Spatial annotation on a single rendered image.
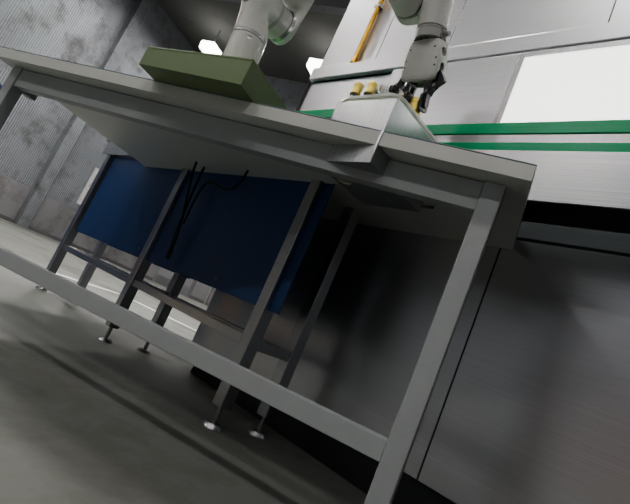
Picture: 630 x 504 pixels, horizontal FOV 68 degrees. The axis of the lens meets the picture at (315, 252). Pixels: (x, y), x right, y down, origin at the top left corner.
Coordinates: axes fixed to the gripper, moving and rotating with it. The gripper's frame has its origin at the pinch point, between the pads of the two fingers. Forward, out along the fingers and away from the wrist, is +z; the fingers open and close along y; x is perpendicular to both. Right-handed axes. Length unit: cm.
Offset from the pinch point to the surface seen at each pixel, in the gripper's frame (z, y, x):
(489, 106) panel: -11.8, -2.0, -34.1
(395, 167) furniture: 19.9, -9.5, 16.0
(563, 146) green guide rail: 7.0, -32.1, -11.4
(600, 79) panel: -17.9, -29.6, -35.5
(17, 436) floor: 77, 9, 71
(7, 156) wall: -13, 1173, -176
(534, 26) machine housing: -41, -5, -45
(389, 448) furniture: 71, -26, 24
